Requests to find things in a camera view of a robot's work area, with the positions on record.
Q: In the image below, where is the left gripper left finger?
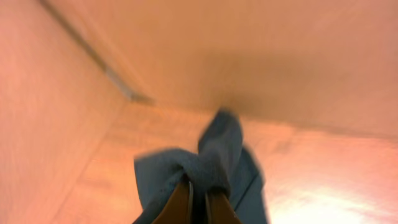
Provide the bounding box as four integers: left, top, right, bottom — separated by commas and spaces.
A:
152, 180, 193, 224

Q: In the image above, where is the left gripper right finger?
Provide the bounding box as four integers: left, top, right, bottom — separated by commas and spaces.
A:
205, 191, 242, 224

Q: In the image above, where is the black t-shirt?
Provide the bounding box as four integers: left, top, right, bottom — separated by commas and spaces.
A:
134, 110, 268, 224

